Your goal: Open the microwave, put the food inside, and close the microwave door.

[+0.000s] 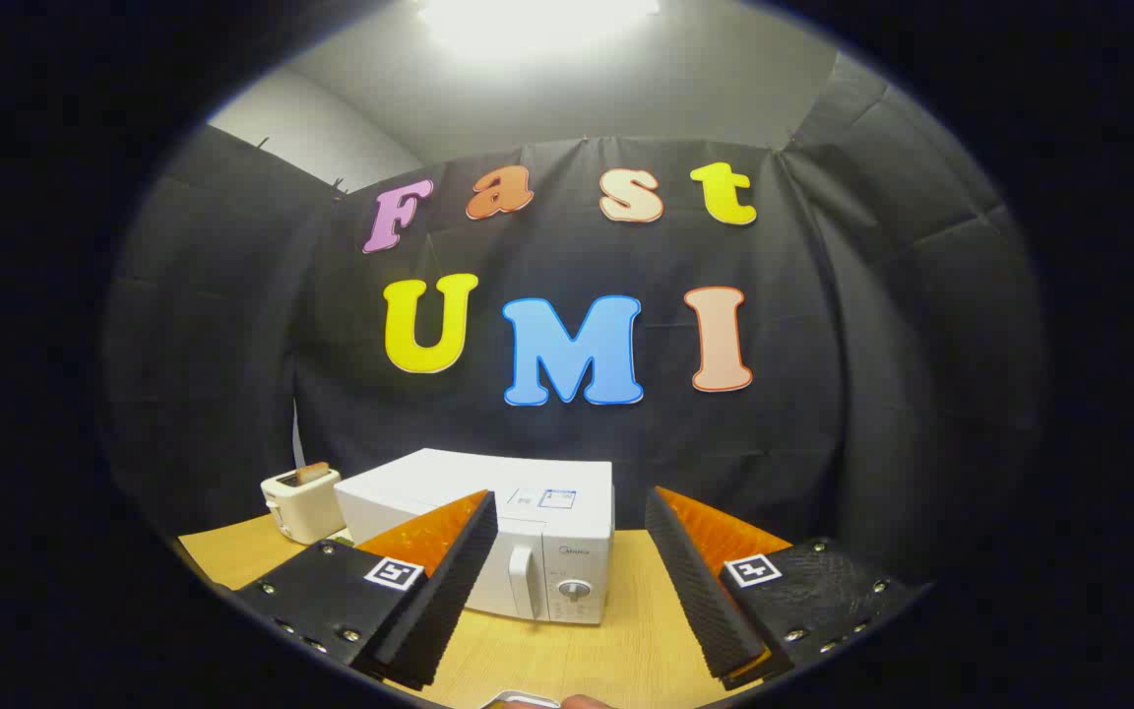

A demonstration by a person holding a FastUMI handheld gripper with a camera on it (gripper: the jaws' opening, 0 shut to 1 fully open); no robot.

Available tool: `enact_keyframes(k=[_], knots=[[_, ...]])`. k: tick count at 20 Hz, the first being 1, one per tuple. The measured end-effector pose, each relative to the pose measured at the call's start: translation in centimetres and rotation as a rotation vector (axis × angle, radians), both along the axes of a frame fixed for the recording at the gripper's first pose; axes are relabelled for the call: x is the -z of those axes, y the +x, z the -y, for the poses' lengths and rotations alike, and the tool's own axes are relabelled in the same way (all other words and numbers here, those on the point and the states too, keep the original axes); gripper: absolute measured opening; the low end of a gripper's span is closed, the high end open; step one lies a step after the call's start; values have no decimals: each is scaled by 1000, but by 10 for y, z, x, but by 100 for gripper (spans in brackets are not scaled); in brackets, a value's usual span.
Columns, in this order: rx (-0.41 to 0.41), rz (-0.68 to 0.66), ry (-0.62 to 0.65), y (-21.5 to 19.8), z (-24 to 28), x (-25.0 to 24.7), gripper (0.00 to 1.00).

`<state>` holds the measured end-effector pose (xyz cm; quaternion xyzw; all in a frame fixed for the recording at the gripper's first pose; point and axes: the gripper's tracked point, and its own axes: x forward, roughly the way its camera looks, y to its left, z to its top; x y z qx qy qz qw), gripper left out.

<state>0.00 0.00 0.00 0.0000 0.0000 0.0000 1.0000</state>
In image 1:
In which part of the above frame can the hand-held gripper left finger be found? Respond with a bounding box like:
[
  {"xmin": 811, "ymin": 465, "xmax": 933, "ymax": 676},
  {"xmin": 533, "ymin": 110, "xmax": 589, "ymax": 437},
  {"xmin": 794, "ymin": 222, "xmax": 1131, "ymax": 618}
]
[{"xmin": 232, "ymin": 489, "xmax": 499, "ymax": 690}]

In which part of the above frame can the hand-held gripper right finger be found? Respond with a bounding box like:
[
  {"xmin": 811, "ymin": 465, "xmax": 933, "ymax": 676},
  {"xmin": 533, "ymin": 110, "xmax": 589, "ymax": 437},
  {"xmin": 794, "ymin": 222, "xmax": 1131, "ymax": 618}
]
[{"xmin": 644, "ymin": 485, "xmax": 922, "ymax": 690}]

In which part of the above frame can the white microwave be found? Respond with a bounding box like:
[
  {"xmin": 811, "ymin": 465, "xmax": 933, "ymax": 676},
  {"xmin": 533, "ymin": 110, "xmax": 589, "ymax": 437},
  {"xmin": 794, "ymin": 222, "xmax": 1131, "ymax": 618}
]
[{"xmin": 333, "ymin": 448, "xmax": 617, "ymax": 626}]

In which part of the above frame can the cream toaster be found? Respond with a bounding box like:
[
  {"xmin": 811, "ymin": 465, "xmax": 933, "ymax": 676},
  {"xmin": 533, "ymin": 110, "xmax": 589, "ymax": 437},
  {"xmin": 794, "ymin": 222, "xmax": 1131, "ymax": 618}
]
[{"xmin": 261, "ymin": 463, "xmax": 344, "ymax": 546}]

